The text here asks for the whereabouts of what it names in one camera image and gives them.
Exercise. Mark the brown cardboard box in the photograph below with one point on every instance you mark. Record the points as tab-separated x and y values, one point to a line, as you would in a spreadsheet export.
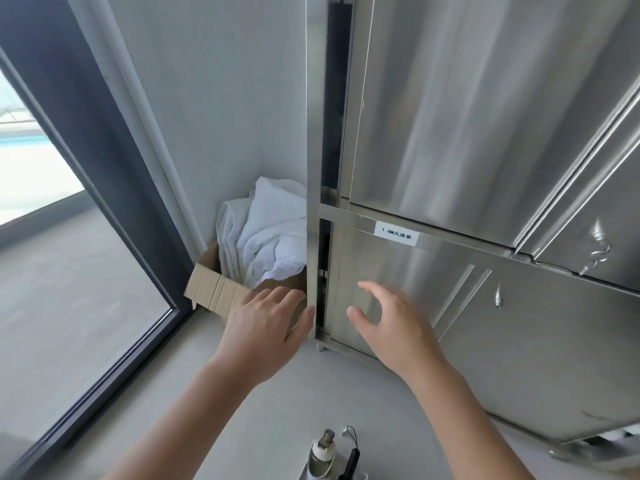
215	289

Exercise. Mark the person's left hand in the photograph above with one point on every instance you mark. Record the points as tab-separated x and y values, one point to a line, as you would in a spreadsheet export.
260	334

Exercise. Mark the white paper label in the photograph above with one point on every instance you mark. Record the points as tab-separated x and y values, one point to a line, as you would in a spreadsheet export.
396	233

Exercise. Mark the white crumpled linen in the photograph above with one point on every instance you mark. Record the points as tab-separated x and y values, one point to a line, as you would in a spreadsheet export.
265	229

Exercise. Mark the person's right forearm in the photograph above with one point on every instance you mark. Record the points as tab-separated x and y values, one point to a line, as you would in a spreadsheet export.
460	424

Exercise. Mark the dark window frame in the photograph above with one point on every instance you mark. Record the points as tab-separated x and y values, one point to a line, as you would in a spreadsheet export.
85	144

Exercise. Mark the steel cabinet door with label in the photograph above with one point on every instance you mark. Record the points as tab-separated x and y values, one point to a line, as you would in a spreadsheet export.
525	354

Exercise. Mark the person's left forearm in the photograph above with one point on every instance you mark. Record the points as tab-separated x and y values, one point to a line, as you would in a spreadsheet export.
195	424

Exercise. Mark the person's left thumb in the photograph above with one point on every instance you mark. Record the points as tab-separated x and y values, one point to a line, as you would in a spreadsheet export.
302	327

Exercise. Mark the narrow steel cabinet door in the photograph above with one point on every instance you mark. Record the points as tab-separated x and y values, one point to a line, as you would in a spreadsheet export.
595	214

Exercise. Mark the stainless steel cabinet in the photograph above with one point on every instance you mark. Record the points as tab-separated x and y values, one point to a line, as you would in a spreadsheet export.
314	144

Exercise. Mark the person's right thumb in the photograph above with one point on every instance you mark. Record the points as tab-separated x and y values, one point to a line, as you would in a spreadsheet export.
361	324

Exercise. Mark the person's right hand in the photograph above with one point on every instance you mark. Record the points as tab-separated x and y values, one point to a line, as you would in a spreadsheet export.
400	339

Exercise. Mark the pump dispenser bottle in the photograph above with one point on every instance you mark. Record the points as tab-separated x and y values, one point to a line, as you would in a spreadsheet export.
321	457

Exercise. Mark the large steel cabinet door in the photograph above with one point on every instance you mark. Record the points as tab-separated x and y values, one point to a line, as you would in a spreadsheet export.
450	109

